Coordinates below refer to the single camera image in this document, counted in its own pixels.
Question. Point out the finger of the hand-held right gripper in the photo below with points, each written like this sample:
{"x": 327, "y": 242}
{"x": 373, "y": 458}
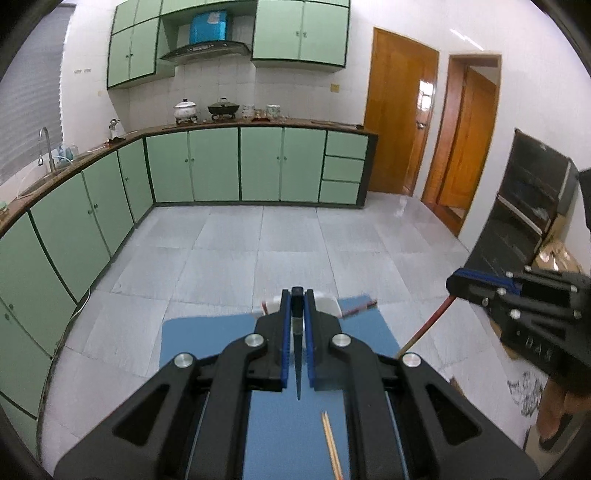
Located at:
{"x": 471, "y": 288}
{"x": 485, "y": 275}

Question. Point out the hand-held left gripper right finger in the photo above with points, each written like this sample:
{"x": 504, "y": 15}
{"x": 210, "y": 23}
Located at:
{"x": 310, "y": 341}

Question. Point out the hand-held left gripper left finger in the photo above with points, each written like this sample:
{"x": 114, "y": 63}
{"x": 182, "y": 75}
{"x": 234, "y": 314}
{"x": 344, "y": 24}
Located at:
{"x": 286, "y": 341}

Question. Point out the red patterned chopstick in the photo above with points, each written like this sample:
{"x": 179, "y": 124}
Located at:
{"x": 360, "y": 308}
{"x": 425, "y": 327}
{"x": 264, "y": 308}

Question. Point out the person's right hand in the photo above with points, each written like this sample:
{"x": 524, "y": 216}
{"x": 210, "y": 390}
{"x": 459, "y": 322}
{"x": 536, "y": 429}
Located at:
{"x": 556, "y": 406}

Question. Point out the black glass-door cabinet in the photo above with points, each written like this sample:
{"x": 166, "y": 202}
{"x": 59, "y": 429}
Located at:
{"x": 512, "y": 207}

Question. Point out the flat cardboard sheet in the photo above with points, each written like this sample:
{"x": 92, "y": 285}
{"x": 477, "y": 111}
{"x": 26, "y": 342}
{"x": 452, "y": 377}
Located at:
{"x": 559, "y": 226}

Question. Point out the blue tablecloth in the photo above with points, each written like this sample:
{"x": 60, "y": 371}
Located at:
{"x": 277, "y": 438}

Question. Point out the light wooden chopstick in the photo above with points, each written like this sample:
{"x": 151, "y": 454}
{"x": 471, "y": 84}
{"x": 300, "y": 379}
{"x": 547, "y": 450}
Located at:
{"x": 330, "y": 443}
{"x": 336, "y": 445}

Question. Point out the open wooden door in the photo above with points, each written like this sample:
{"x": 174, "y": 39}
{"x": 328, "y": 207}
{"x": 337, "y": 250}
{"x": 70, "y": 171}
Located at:
{"x": 461, "y": 147}

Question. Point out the closed wooden door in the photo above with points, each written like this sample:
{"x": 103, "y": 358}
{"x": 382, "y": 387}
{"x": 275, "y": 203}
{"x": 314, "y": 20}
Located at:
{"x": 397, "y": 115}

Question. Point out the green base cabinets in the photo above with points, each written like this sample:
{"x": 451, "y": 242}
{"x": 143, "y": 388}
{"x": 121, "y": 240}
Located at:
{"x": 212, "y": 166}

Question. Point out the white patterned mug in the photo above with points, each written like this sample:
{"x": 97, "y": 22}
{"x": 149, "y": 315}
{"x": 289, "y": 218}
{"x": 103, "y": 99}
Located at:
{"x": 273, "y": 111}

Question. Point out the clear glass jar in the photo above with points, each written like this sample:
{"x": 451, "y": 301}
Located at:
{"x": 248, "y": 111}

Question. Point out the black wok with lid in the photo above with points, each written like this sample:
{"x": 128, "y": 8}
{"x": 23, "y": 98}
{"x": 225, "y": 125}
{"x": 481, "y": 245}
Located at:
{"x": 223, "y": 109}

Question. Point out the white cooking pot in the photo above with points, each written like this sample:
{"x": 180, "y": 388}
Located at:
{"x": 186, "y": 110}

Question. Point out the teal plastic bottle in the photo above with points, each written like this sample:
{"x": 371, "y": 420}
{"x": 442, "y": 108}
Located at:
{"x": 68, "y": 152}

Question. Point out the chrome kitchen faucet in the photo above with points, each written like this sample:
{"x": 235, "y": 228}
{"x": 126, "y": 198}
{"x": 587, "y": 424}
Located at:
{"x": 46, "y": 147}

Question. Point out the range hood with blue film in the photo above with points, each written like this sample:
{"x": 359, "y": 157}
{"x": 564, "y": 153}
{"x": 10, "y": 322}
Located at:
{"x": 207, "y": 32}

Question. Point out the grey window blind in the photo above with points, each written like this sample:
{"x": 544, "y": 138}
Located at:
{"x": 32, "y": 92}

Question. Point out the green wall cabinets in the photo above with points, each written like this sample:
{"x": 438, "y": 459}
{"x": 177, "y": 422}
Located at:
{"x": 300, "y": 32}

